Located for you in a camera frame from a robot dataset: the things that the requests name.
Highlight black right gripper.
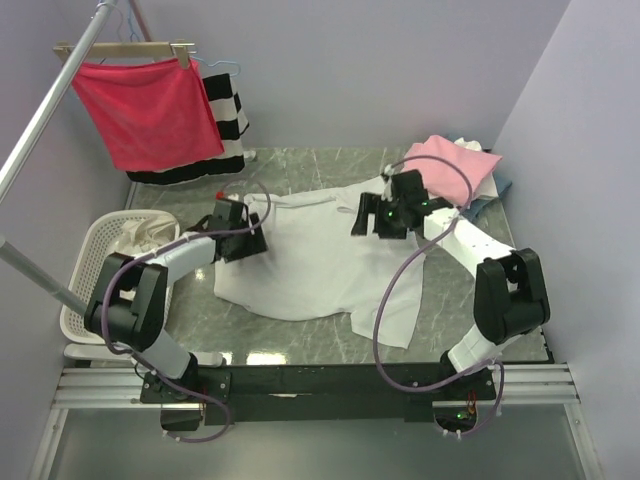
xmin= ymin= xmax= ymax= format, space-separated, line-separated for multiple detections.
xmin=350 ymin=193 xmax=407 ymax=241

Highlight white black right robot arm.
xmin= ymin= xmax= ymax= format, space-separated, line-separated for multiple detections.
xmin=351 ymin=170 xmax=550 ymax=399

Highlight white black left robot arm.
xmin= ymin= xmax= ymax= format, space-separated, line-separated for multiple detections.
xmin=84 ymin=197 xmax=271 ymax=402

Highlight folded pink t shirt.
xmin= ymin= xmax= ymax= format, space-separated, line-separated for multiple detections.
xmin=402 ymin=135 xmax=475 ymax=206

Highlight cream clothes in basket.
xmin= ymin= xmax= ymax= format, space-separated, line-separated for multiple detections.
xmin=107 ymin=214 xmax=178 ymax=257

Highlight black white checkered cloth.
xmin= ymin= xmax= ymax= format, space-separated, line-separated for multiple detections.
xmin=126 ymin=74 xmax=249 ymax=186

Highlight red hanging towel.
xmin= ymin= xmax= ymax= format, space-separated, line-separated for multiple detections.
xmin=72 ymin=59 xmax=224 ymax=172

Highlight white plastic laundry basket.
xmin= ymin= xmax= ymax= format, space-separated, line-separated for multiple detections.
xmin=58 ymin=209 xmax=182 ymax=346

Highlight wooden clip hanger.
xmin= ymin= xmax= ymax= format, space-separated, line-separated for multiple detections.
xmin=52 ymin=38 xmax=197 ymax=69

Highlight black base beam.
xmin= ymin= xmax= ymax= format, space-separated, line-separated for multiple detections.
xmin=139 ymin=363 xmax=499 ymax=431

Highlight metal clothes rack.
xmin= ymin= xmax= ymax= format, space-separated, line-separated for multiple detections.
xmin=0 ymin=0 xmax=259 ymax=361

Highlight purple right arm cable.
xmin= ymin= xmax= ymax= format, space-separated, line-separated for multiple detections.
xmin=372 ymin=155 xmax=506 ymax=441

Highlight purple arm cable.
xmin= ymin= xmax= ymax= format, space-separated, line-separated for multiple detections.
xmin=99 ymin=180 xmax=274 ymax=445
xmin=372 ymin=155 xmax=506 ymax=441

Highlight blue wire hanger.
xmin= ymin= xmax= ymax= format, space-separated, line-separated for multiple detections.
xmin=193 ymin=56 xmax=242 ymax=77

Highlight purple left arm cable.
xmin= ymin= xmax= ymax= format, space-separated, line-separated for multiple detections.
xmin=99 ymin=180 xmax=274 ymax=445

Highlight aluminium rail frame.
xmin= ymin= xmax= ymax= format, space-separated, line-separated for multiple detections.
xmin=29 ymin=364 xmax=603 ymax=479

